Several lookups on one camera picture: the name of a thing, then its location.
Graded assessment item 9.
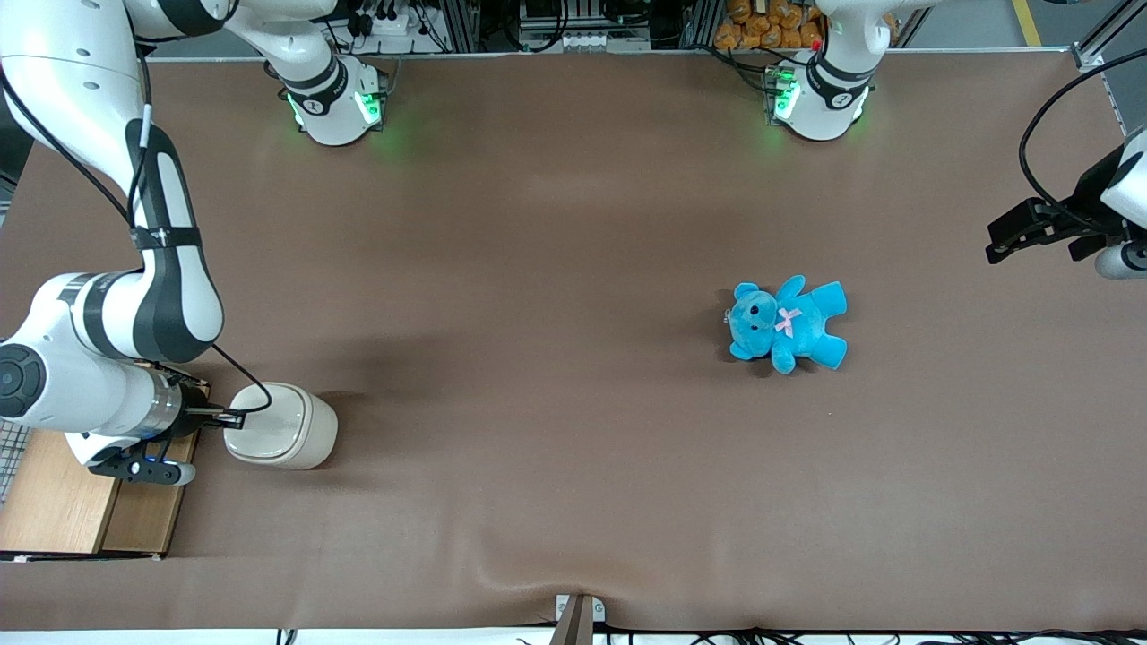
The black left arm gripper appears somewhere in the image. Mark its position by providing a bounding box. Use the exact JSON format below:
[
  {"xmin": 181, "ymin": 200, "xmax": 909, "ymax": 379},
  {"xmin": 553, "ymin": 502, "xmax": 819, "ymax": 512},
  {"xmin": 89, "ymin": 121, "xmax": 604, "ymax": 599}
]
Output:
[{"xmin": 986, "ymin": 143, "xmax": 1134, "ymax": 266}]

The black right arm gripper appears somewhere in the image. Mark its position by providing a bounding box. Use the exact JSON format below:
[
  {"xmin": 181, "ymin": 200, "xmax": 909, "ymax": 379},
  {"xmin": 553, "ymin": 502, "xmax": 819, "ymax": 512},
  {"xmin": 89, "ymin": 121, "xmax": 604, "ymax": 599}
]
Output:
[{"xmin": 177, "ymin": 379, "xmax": 248, "ymax": 442}]

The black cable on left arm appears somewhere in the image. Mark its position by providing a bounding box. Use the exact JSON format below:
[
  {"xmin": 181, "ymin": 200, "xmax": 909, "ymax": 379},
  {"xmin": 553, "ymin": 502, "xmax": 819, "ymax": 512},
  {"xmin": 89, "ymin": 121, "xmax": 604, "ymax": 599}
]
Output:
[{"xmin": 1019, "ymin": 47, "xmax": 1147, "ymax": 236}]

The white trash can with lid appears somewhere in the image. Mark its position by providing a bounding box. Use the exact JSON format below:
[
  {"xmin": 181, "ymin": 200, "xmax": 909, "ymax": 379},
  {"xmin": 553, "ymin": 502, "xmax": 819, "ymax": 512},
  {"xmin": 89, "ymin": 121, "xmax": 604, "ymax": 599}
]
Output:
[{"xmin": 222, "ymin": 383, "xmax": 339, "ymax": 471}]

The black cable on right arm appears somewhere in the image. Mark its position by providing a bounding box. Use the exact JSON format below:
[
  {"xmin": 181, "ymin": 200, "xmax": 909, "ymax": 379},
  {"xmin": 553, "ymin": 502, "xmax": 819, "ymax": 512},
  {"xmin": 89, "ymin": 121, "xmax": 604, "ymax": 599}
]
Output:
[{"xmin": 0, "ymin": 63, "xmax": 273, "ymax": 417}]

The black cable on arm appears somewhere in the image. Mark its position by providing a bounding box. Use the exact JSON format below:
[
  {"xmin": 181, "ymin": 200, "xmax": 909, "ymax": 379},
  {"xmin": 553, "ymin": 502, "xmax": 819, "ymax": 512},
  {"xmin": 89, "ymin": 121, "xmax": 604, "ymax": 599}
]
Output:
[
  {"xmin": 0, "ymin": 63, "xmax": 273, "ymax": 417},
  {"xmin": 1019, "ymin": 47, "xmax": 1147, "ymax": 236}
]

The brown table cover cloth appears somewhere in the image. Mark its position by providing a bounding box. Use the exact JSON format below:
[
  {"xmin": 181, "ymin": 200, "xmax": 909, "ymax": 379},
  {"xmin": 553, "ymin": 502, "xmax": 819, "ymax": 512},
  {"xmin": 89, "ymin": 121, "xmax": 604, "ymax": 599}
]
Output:
[{"xmin": 0, "ymin": 52, "xmax": 1147, "ymax": 632}]

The blue teddy bear pink bow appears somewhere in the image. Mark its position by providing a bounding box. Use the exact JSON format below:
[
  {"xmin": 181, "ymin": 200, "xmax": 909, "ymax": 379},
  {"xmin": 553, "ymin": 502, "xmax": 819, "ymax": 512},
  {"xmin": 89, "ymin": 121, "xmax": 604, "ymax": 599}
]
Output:
[{"xmin": 724, "ymin": 275, "xmax": 849, "ymax": 375}]

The aluminium frame profile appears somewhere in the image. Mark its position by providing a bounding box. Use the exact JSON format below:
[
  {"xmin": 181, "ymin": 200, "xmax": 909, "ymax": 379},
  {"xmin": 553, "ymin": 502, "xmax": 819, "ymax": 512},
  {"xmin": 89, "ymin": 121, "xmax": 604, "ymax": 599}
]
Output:
[{"xmin": 1071, "ymin": 0, "xmax": 1147, "ymax": 73}]

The grey table edge clamp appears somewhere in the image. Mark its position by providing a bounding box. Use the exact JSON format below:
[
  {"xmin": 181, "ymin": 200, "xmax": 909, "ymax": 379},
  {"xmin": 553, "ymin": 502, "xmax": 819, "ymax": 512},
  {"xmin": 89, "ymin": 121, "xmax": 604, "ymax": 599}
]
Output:
[{"xmin": 551, "ymin": 593, "xmax": 608, "ymax": 645}]

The orange plush toys pile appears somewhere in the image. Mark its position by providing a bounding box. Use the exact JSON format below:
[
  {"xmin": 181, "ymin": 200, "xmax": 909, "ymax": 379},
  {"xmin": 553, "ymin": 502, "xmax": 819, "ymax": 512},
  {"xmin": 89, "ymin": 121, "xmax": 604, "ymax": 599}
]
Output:
[{"xmin": 712, "ymin": 0, "xmax": 897, "ymax": 52}]

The black wire mesh basket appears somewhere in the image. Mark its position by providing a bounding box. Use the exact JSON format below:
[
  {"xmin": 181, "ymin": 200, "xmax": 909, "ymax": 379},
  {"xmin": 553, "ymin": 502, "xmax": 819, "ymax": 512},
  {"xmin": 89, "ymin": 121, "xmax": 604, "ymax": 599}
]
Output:
[{"xmin": 0, "ymin": 419, "xmax": 33, "ymax": 508}]

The light wooden box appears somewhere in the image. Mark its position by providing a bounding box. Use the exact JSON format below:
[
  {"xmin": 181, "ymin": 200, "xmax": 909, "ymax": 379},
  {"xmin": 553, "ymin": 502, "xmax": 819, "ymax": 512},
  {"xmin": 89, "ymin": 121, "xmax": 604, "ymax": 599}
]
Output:
[{"xmin": 0, "ymin": 376, "xmax": 212, "ymax": 558}]

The white power strip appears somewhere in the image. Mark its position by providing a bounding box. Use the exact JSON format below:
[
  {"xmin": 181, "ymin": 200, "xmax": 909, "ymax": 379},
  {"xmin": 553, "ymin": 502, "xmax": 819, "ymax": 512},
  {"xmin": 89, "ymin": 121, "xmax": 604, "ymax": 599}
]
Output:
[{"xmin": 354, "ymin": 4, "xmax": 431, "ymax": 41}]

